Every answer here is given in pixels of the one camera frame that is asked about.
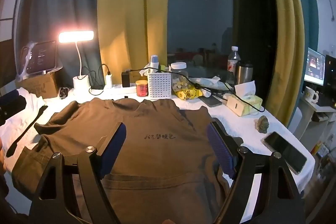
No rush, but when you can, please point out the small green figurine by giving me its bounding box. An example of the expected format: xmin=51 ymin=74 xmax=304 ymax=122
xmin=254 ymin=115 xmax=271 ymax=133

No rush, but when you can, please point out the black narrow strap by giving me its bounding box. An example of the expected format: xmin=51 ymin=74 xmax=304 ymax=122
xmin=6 ymin=105 xmax=49 ymax=157

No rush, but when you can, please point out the patterned tissue pack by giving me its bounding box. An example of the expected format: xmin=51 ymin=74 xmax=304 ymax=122
xmin=189 ymin=76 xmax=234 ymax=90

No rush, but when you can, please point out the white plastic basket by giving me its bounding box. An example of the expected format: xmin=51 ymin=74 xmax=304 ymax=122
xmin=147 ymin=72 xmax=172 ymax=101

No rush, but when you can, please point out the white desk lamp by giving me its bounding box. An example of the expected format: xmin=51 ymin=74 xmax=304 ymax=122
xmin=58 ymin=30 xmax=94 ymax=96

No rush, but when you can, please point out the clear jar with white lid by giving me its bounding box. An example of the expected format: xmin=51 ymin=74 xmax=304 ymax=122
xmin=170 ymin=62 xmax=190 ymax=97

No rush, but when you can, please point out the black smartphone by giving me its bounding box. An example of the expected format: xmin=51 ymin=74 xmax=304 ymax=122
xmin=262 ymin=131 xmax=307 ymax=174

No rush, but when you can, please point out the brown t-shirt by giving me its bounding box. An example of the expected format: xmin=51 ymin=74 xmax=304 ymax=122
xmin=12 ymin=98 xmax=238 ymax=224

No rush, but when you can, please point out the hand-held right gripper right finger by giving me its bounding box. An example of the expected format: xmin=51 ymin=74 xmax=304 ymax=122
xmin=206 ymin=121 xmax=306 ymax=224

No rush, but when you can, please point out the red can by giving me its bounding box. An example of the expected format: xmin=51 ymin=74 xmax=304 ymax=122
xmin=135 ymin=80 xmax=149 ymax=97

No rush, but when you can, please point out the black charger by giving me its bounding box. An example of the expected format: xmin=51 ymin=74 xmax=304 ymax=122
xmin=121 ymin=72 xmax=132 ymax=87

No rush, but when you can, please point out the white side desk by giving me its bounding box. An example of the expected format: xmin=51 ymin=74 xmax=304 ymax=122
xmin=293 ymin=97 xmax=336 ymax=151

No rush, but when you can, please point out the blue and white bottle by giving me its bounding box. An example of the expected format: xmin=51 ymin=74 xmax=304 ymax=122
xmin=150 ymin=55 xmax=160 ymax=73

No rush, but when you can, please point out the tablet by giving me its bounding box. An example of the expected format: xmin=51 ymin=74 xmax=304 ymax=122
xmin=21 ymin=40 xmax=58 ymax=75

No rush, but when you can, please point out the white garment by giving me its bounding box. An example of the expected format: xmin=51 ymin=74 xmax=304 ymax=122
xmin=0 ymin=88 xmax=49 ymax=177

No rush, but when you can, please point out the white mug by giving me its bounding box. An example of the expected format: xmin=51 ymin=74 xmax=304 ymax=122
xmin=303 ymin=86 xmax=319 ymax=104

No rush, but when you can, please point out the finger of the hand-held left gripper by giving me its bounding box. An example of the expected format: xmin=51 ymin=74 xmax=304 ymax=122
xmin=0 ymin=90 xmax=27 ymax=125

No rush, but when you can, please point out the clear water bottle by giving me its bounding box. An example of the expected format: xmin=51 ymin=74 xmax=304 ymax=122
xmin=227 ymin=46 xmax=241 ymax=83

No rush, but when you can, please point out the dark monitor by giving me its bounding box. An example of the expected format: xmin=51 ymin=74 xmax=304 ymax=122
xmin=324 ymin=55 xmax=336 ymax=88

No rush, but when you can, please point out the window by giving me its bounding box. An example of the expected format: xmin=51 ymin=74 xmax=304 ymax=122
xmin=168 ymin=0 xmax=276 ymax=109

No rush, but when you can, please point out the black cable of white charger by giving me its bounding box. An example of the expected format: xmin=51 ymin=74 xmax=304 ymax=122
xmin=89 ymin=64 xmax=111 ymax=96

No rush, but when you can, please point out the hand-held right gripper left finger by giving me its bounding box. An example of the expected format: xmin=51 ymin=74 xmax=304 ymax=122
xmin=28 ymin=122 xmax=126 ymax=224

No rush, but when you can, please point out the yellow curtain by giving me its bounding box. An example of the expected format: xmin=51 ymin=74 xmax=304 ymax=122
xmin=262 ymin=0 xmax=306 ymax=130
xmin=97 ymin=0 xmax=170 ymax=83

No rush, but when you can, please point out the computer monitor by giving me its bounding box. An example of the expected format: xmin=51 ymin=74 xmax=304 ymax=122
xmin=304 ymin=48 xmax=326 ymax=85

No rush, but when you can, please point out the yellow duck snack packet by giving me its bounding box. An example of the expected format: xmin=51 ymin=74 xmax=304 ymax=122
xmin=175 ymin=88 xmax=204 ymax=101

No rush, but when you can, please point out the cardboard box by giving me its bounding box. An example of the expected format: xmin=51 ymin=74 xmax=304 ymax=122
xmin=16 ymin=73 xmax=59 ymax=98

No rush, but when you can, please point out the white power strip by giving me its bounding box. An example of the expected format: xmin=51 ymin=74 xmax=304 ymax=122
xmin=89 ymin=84 xmax=138 ymax=95

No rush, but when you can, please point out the green tissue pack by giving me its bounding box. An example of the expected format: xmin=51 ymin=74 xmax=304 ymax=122
xmin=234 ymin=81 xmax=263 ymax=117

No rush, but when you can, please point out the grey phone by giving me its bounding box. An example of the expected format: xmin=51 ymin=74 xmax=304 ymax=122
xmin=200 ymin=95 xmax=223 ymax=107

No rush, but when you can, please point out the steel thermos mug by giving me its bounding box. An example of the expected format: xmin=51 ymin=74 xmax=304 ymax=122
xmin=235 ymin=61 xmax=254 ymax=85

